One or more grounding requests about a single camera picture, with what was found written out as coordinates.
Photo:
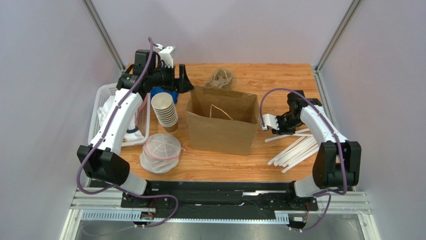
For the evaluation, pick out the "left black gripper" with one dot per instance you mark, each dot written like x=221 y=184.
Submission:
x=181 y=85

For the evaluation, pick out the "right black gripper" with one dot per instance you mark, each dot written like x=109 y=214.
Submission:
x=282 y=123

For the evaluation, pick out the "single white straw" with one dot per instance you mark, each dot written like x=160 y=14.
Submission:
x=298 y=133

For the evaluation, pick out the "bundle of white straws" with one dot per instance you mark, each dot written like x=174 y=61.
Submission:
x=297 y=152

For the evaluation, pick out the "brown paper bag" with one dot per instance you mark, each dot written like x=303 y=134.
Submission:
x=223 y=121

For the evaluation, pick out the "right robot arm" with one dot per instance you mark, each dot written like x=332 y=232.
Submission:
x=337 y=163

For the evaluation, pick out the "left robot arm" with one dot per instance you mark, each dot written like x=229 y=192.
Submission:
x=100 y=160

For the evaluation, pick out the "stack of paper cups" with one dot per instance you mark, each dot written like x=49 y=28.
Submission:
x=165 y=111

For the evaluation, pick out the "blue folded cloth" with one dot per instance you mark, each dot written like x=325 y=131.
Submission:
x=158 y=90

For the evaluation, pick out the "cardboard cup carrier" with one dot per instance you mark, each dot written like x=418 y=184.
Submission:
x=222 y=78

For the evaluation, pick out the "white crumpled cloth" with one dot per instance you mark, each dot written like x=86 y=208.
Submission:
x=132 y=134

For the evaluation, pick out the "white mesh food cover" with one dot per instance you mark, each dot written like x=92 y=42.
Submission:
x=161 y=153

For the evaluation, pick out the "white plastic basket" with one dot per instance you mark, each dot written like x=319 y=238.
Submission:
x=142 y=117

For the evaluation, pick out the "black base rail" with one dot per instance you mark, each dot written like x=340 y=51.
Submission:
x=220 y=200

